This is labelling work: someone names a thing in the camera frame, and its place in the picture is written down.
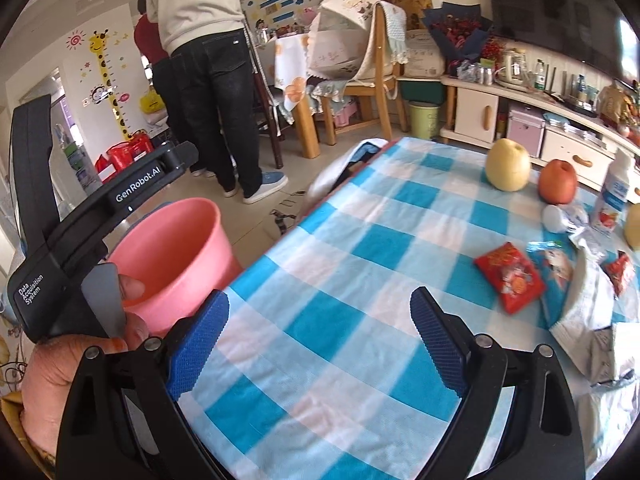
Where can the small yellow pear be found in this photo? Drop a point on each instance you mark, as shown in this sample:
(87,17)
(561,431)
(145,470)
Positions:
(632,227)

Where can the green waste basket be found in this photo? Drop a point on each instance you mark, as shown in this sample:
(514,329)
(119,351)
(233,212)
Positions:
(424,119)

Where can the cat pattern floor mat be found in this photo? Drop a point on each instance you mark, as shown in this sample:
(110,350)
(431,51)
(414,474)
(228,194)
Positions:
(286,215)

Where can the red apple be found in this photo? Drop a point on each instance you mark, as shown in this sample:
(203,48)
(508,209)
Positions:
(557,183)

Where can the giraffe height chart sticker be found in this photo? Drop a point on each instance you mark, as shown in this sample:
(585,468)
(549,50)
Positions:
(107,91)

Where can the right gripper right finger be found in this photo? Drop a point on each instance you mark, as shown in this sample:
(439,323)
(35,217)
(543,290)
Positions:
(541,439)

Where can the blue checkered tablecloth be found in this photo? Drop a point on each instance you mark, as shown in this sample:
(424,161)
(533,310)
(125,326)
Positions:
(319,372)

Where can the blue snack wrapper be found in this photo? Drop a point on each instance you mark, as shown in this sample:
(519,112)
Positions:
(555,268)

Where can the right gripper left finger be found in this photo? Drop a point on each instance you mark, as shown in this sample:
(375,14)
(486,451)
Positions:
(122,418)

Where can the white yogurt drink bottle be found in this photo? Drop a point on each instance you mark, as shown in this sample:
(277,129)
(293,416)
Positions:
(612,199)

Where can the red gift boxes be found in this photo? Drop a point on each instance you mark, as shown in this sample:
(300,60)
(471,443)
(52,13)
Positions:
(121,155)

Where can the red snack packet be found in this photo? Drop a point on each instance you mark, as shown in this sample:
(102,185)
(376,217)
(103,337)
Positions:
(512,275)

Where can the dark blue flower bouquet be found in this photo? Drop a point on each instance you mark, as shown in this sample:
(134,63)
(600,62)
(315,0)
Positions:
(460,31)

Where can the small silver foil pouch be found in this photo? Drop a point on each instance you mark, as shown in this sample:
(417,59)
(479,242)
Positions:
(598,330)

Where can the wooden dining chair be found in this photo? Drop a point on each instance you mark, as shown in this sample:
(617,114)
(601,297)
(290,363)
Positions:
(374,91)

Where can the black flat screen television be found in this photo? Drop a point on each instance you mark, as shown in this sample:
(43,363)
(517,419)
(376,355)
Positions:
(591,31)

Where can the person in white sweater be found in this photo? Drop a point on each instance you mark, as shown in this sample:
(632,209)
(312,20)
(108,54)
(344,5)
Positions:
(208,50)

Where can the white TV cabinet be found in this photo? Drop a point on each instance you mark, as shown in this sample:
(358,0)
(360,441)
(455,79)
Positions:
(479,115)

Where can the large yellow pear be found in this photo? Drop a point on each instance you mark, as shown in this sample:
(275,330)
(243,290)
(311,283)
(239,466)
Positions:
(508,165)

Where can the person's left hand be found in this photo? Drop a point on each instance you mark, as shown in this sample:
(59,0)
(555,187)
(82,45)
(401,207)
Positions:
(54,361)

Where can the pink storage box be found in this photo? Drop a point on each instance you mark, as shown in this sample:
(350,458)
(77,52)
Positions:
(526,127)

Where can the electric glass kettle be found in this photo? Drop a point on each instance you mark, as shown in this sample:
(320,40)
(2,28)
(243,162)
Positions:
(513,71)

